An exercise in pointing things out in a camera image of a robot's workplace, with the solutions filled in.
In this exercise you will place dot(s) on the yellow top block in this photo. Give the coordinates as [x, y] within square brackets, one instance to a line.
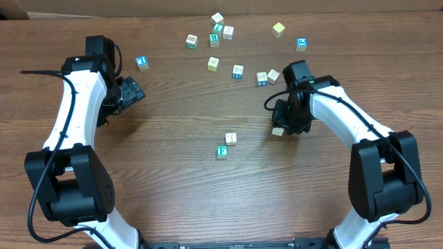
[278, 30]

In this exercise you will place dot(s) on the blue top letter block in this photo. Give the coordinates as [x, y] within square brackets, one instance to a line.
[142, 63]

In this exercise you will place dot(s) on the green R letter block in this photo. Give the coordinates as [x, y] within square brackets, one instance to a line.
[214, 40]

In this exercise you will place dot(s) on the top plain wooden block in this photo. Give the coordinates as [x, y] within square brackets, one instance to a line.
[217, 18]

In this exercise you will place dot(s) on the wooden X block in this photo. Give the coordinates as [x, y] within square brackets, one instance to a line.
[228, 32]

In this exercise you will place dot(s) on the yellow side wooden block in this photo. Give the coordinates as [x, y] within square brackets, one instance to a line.
[213, 64]

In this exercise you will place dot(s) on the green F letter block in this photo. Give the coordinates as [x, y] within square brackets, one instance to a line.
[222, 151]

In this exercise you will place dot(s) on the green side B block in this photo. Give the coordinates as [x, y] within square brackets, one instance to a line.
[191, 41]

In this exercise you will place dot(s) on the blue side wooden block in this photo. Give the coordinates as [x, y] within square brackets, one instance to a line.
[237, 72]

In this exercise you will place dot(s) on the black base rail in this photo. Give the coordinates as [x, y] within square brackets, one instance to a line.
[235, 245]

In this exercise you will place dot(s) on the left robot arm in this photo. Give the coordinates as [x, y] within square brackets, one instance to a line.
[72, 190]

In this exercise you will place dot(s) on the green L letter block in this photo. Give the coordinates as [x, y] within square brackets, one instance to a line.
[218, 28]

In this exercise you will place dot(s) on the cardboard strip at back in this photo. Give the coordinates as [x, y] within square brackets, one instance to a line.
[25, 9]

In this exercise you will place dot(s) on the plain wooden picture block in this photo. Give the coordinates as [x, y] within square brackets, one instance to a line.
[231, 139]

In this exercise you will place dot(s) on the plain tilted wooden block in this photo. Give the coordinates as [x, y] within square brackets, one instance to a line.
[272, 76]

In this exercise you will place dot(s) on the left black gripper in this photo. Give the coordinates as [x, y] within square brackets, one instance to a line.
[133, 92]

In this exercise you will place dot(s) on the blue P letter block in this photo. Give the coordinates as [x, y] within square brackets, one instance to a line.
[301, 44]

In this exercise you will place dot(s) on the blue bottom wooden block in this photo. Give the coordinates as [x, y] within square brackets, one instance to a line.
[261, 79]

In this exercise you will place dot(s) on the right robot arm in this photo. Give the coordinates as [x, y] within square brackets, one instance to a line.
[385, 175]

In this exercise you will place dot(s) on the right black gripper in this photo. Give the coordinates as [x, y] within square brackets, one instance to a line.
[282, 120]

